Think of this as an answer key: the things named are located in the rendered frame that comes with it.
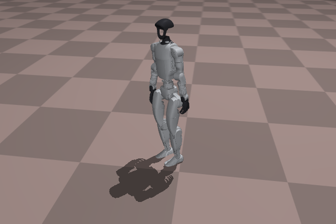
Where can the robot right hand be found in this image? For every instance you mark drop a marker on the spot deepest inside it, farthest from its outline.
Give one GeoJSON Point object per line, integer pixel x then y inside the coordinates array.
{"type": "Point", "coordinates": [151, 94]}

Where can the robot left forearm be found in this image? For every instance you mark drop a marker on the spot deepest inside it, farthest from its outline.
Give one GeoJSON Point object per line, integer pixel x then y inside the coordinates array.
{"type": "Point", "coordinates": [182, 86]}

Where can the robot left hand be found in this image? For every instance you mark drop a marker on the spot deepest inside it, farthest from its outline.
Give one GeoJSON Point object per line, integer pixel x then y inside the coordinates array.
{"type": "Point", "coordinates": [185, 105]}

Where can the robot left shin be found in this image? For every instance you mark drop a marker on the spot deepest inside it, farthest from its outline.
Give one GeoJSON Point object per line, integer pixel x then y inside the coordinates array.
{"type": "Point", "coordinates": [176, 142]}

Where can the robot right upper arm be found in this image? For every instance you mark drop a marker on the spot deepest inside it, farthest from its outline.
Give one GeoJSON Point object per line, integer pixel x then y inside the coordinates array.
{"type": "Point", "coordinates": [153, 66]}

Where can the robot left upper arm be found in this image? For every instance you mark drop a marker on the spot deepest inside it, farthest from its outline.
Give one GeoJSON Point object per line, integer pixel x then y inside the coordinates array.
{"type": "Point", "coordinates": [178, 53]}

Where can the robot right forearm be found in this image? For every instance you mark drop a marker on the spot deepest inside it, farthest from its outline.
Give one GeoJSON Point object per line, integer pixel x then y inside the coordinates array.
{"type": "Point", "coordinates": [153, 79]}

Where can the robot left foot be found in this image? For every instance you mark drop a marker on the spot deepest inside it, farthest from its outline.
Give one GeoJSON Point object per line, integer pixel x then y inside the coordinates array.
{"type": "Point", "coordinates": [173, 161]}

